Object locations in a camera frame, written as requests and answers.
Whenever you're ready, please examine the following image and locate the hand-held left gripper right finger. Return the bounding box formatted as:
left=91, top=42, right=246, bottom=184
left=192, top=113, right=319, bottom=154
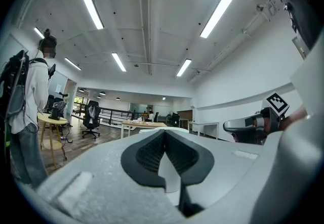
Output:
left=164, top=130, right=216, bottom=189

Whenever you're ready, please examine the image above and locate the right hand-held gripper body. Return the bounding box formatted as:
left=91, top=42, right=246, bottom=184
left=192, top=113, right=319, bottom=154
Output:
left=223, top=91, right=291, bottom=145

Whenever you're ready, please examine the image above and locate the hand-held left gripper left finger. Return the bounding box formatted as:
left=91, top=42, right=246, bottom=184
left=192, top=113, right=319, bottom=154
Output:
left=120, top=130, right=167, bottom=189

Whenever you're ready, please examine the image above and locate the person's right forearm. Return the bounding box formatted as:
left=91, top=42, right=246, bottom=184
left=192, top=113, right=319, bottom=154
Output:
left=278, top=38, right=324, bottom=131

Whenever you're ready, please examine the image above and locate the long wooden table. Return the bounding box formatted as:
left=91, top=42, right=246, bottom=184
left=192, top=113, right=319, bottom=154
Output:
left=120, top=120, right=169, bottom=139

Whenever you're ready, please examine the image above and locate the black metal railing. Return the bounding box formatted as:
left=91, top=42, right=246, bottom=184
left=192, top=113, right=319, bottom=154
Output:
left=72, top=102, right=144, bottom=126

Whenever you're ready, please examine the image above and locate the black office chair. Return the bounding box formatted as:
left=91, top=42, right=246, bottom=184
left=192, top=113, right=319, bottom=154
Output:
left=81, top=100, right=102, bottom=140

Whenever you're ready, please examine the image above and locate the round yellow wooden table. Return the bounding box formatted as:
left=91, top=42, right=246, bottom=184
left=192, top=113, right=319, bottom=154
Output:
left=37, top=112, right=69, bottom=169

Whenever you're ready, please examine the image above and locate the black device on stand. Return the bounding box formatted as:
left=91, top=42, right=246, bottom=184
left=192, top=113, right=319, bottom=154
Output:
left=47, top=99, right=68, bottom=121

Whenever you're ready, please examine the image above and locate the long ceiling light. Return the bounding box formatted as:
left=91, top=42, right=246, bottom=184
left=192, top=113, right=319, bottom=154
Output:
left=78, top=0, right=105, bottom=30
left=33, top=27, right=46, bottom=40
left=111, top=52, right=127, bottom=72
left=199, top=0, right=236, bottom=39
left=176, top=58, right=192, bottom=77
left=64, top=57, right=83, bottom=71

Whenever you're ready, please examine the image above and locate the person's black top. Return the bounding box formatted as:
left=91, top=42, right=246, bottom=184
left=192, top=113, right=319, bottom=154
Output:
left=271, top=0, right=322, bottom=52

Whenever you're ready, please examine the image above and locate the white frame table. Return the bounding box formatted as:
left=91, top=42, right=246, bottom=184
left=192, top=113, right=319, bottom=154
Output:
left=187, top=121, right=220, bottom=141

